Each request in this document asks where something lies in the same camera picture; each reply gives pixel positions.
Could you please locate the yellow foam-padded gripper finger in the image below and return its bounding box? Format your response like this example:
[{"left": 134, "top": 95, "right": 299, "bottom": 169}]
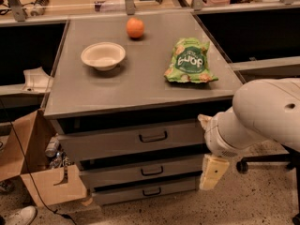
[{"left": 200, "top": 154, "right": 230, "bottom": 190}]

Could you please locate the grey drawer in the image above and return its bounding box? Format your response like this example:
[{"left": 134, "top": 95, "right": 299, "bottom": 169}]
[
  {"left": 59, "top": 119, "right": 204, "bottom": 162},
  {"left": 80, "top": 154, "right": 203, "bottom": 189},
  {"left": 92, "top": 176, "right": 199, "bottom": 205}
]

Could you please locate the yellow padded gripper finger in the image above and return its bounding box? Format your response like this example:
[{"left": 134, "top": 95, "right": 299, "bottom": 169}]
[{"left": 198, "top": 114, "right": 212, "bottom": 129}]

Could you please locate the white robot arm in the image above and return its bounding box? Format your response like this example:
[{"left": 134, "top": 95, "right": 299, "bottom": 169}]
[{"left": 198, "top": 78, "right": 300, "bottom": 190}]

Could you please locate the black floor cable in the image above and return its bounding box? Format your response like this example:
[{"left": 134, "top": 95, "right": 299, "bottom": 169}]
[{"left": 0, "top": 98, "right": 78, "bottom": 225}]

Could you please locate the grey drawer cabinet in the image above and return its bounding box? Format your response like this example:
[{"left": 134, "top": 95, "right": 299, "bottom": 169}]
[{"left": 45, "top": 12, "right": 241, "bottom": 195}]

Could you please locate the brown cardboard box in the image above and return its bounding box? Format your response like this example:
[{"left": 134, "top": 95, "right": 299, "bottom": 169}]
[{"left": 0, "top": 110, "right": 87, "bottom": 206}]

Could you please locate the grey bottom drawer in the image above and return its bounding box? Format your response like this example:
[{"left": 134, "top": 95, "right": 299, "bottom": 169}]
[{"left": 92, "top": 176, "right": 199, "bottom": 205}]

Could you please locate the grey middle drawer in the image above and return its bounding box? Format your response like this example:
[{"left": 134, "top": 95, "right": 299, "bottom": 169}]
[{"left": 80, "top": 154, "right": 203, "bottom": 189}]

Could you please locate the white paper bowl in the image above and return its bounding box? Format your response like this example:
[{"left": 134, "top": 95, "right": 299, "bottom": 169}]
[{"left": 81, "top": 42, "right": 126, "bottom": 71}]

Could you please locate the black silver handheld tool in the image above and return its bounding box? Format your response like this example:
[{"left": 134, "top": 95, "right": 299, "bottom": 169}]
[{"left": 30, "top": 0, "right": 49, "bottom": 16}]

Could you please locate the black office chair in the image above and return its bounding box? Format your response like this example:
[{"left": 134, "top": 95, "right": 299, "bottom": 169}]
[{"left": 236, "top": 146, "right": 300, "bottom": 225}]

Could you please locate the grey top drawer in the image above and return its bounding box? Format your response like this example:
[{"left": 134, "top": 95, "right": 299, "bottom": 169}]
[{"left": 59, "top": 119, "right": 204, "bottom": 162}]

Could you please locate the orange fruit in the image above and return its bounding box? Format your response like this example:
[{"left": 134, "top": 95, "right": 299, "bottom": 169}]
[{"left": 126, "top": 18, "right": 144, "bottom": 38}]

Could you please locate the white sneaker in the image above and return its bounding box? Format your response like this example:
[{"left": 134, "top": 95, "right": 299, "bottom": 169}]
[{"left": 5, "top": 206, "right": 38, "bottom": 225}]

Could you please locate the grey metal bracket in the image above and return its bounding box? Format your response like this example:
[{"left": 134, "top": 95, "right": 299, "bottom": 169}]
[{"left": 22, "top": 67, "right": 53, "bottom": 94}]

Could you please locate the green chip bag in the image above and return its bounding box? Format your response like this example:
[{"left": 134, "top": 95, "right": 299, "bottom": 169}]
[{"left": 164, "top": 37, "right": 218, "bottom": 83}]

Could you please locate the silver drink can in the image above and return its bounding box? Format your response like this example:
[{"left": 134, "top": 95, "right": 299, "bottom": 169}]
[{"left": 45, "top": 137, "right": 59, "bottom": 158}]

